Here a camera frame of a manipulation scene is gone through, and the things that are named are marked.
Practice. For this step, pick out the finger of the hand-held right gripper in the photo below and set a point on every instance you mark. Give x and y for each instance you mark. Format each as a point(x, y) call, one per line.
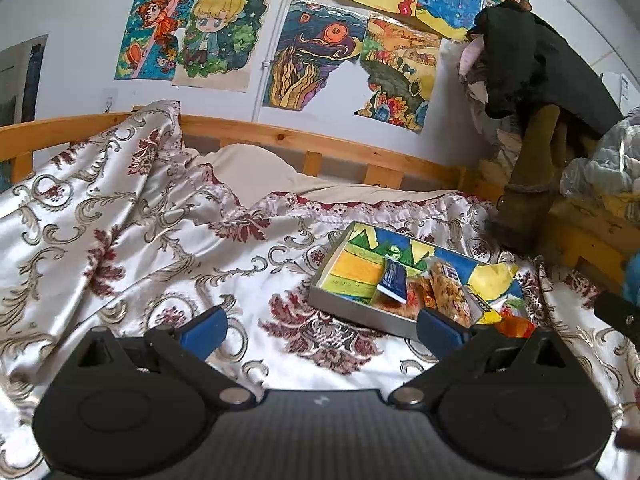
point(617, 315)

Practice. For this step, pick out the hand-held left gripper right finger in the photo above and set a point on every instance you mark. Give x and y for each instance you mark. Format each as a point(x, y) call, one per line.
point(440, 332)

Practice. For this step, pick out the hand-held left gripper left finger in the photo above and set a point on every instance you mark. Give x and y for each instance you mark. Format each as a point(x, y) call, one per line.
point(207, 332)

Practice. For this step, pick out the pink rice cracker packet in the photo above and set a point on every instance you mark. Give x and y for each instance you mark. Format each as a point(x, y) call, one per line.
point(400, 307)

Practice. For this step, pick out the mixed nut snack packet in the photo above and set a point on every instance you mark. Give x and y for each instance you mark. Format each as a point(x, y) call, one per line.
point(442, 285)

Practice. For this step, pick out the blue and white snack packet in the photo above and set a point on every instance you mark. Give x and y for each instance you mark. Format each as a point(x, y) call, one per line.
point(392, 280)

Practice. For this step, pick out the orange-red snack packet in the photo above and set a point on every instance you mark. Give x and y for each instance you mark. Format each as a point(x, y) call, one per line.
point(515, 327)

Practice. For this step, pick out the grey tray with painted drawing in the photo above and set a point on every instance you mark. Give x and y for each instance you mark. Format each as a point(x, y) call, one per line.
point(350, 272)

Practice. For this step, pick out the blue cloth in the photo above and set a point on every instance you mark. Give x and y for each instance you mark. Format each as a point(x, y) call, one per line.
point(634, 280)

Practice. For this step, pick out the floral satin blanket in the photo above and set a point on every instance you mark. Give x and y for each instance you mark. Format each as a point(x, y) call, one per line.
point(125, 240)

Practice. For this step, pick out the plastic bag of clothes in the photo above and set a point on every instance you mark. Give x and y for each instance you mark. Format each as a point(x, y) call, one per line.
point(605, 170)

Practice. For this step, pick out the brown trousers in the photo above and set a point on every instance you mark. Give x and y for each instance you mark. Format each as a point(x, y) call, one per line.
point(532, 190)

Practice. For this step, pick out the beige pillow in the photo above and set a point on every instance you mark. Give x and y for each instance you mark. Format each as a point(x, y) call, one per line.
point(260, 170)

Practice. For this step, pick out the black garment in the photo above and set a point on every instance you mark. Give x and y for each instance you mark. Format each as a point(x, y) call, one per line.
point(530, 60)

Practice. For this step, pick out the pink cloth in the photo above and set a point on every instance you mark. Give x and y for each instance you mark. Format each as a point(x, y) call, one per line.
point(472, 57)

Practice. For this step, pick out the wooden bed frame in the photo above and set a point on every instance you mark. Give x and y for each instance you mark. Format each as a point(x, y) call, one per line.
point(280, 135)

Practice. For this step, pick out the white wall paper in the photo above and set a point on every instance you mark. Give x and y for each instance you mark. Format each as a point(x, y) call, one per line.
point(620, 90)

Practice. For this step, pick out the village landscape wall drawing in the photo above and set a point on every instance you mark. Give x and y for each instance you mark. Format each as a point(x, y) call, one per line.
point(400, 75)

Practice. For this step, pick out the white wall pipe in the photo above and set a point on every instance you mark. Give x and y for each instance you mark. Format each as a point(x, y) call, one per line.
point(272, 50)

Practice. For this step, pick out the blond child wall drawing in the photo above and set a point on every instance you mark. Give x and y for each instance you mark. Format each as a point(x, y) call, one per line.
point(220, 40)

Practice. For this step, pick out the dark sea seaweed wall drawing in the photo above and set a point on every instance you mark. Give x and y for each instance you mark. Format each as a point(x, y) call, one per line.
point(315, 55)

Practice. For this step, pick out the orange-haired girl wall drawing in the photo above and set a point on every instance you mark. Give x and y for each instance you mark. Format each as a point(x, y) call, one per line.
point(150, 35)

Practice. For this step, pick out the dark wall picture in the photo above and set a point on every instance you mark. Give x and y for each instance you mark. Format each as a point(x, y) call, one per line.
point(20, 80)

